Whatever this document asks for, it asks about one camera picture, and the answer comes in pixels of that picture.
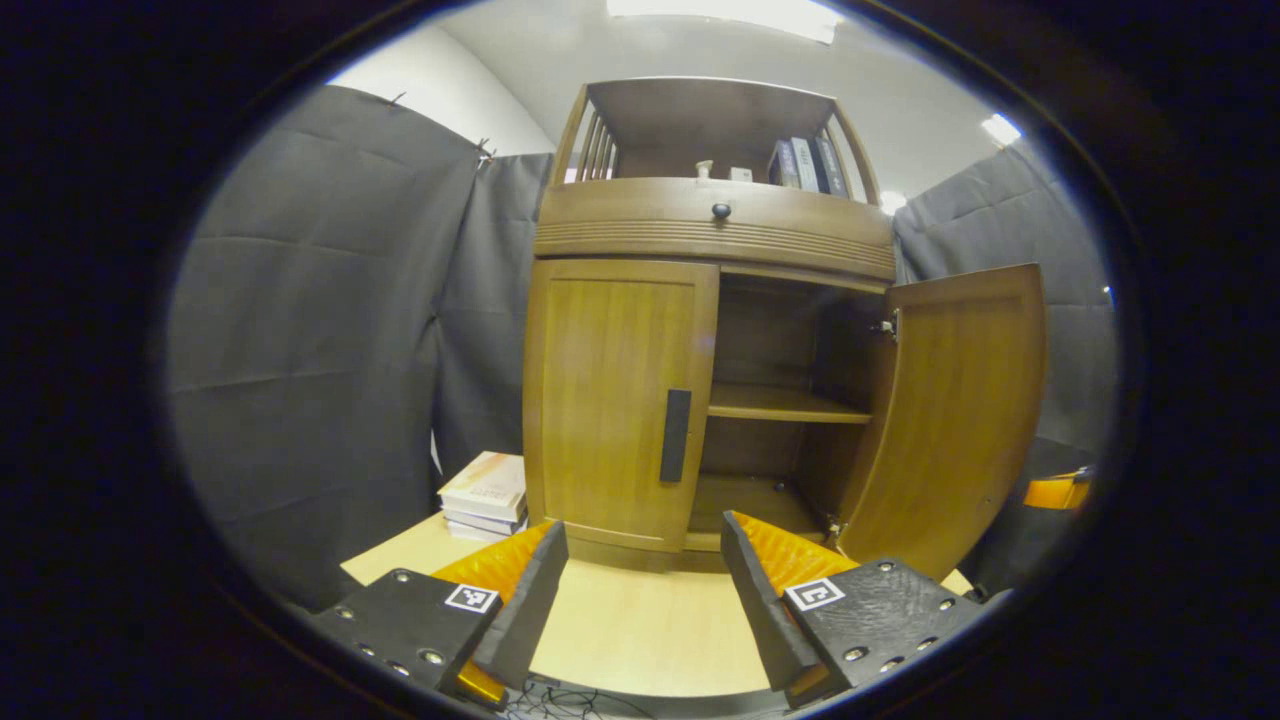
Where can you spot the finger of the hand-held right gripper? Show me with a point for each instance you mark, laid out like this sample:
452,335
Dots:
1055,493

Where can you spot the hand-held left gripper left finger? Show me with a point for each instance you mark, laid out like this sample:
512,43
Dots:
520,620

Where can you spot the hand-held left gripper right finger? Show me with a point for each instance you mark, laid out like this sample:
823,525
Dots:
765,620

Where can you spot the wooden shoe cabinet door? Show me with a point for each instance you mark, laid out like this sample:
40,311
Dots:
950,420
610,400

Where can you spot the wooden double-door shoe cabinet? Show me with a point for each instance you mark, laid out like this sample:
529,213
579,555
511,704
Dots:
760,330

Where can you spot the metal door hinge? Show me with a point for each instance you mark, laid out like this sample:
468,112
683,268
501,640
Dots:
836,530
886,326

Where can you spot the wooden inner cabinet shelf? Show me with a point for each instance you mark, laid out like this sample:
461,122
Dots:
780,402

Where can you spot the wooden cabinet drawer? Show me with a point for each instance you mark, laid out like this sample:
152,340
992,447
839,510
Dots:
640,225

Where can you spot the thin white book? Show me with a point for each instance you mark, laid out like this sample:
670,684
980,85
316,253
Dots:
480,534

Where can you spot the grey spine book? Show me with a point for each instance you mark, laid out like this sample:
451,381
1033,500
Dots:
485,522

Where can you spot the cream cover book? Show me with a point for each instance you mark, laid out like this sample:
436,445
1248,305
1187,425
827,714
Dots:
485,480

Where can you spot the small ceiling light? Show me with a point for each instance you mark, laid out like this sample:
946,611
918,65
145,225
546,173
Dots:
892,202

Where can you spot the black backdrop cloth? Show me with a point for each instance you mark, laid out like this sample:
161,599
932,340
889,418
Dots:
300,330

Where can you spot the grey upright book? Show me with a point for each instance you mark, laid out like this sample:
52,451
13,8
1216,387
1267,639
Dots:
806,165

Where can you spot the large ceiling light panel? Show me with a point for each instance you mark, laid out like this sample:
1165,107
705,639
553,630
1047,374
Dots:
730,15

